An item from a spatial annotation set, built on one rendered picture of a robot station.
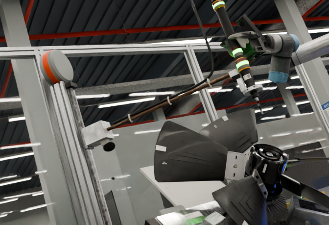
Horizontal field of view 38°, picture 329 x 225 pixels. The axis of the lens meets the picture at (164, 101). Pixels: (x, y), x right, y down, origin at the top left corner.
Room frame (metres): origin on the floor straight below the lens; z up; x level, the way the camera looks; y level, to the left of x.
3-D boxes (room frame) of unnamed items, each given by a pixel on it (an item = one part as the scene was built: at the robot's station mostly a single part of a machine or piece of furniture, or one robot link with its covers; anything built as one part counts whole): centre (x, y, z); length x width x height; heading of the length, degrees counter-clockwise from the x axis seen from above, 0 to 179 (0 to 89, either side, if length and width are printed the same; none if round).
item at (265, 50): (1.66, -0.39, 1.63); 0.12 x 0.08 x 0.09; 127
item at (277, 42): (1.71, -0.45, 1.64); 0.08 x 0.05 x 0.08; 37
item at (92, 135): (1.79, 0.29, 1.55); 0.10 x 0.07 x 0.08; 72
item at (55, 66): (1.82, 0.38, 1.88); 0.17 x 0.15 x 0.16; 127
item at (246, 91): (1.60, -0.29, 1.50); 0.09 x 0.07 x 0.10; 72
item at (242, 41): (1.58, -0.32, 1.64); 0.09 x 0.03 x 0.06; 137
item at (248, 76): (1.59, -0.30, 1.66); 0.04 x 0.04 x 0.46
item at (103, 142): (1.78, 0.26, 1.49); 0.05 x 0.04 x 0.05; 72
